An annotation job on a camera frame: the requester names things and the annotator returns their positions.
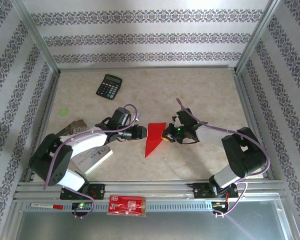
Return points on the red square paper sheet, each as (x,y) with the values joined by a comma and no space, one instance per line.
(153,135)

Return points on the small circuit board green light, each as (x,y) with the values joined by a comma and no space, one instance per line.
(82,205)

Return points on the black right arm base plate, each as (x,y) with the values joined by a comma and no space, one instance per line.
(200,191)

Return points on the thin aluminium wall rail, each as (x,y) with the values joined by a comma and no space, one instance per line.
(145,68)

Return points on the green round sticker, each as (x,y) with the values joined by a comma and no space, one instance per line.
(63,112)

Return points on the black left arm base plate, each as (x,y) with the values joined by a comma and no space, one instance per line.
(98,191)

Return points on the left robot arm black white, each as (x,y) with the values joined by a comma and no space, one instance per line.
(55,165)

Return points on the red packet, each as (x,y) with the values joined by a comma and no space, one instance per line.
(126,205)

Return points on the black calculator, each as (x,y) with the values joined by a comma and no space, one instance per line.
(109,86)

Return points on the aluminium side rail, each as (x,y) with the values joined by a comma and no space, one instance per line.
(45,120)
(251,120)

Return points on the long aluminium mounting rail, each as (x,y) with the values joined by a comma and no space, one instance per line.
(152,188)

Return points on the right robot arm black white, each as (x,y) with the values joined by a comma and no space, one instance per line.
(245,155)

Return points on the white red marker pen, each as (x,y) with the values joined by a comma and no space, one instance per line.
(46,206)

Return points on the grey metal sheet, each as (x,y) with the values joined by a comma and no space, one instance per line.
(152,227)

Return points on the white book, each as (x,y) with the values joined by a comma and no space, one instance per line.
(97,158)

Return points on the aluminium upright post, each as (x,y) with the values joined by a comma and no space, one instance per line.
(37,35)
(257,32)

